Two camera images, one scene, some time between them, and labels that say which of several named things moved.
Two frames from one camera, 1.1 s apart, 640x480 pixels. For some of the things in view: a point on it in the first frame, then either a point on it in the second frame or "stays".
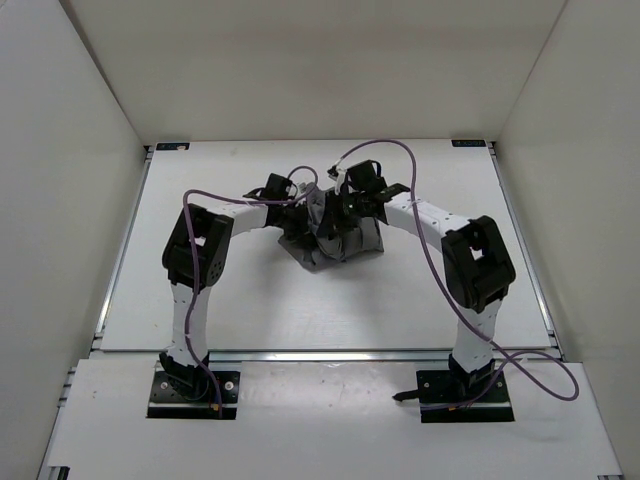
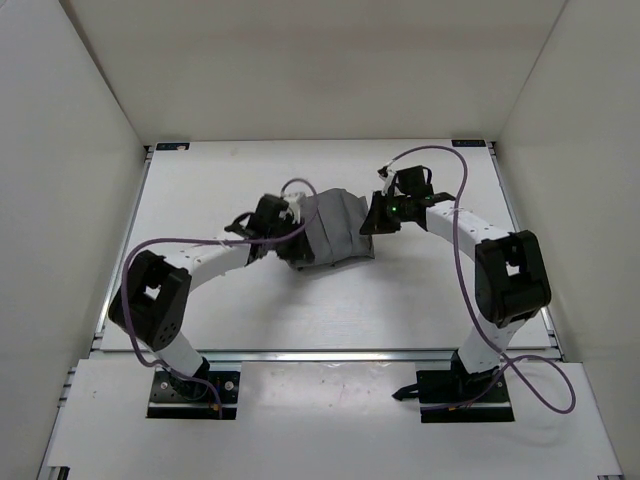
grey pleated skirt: x=316 y=251 stays
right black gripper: x=331 y=220 -> x=375 y=222
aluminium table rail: x=330 y=356 stays
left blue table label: x=176 y=146 stays
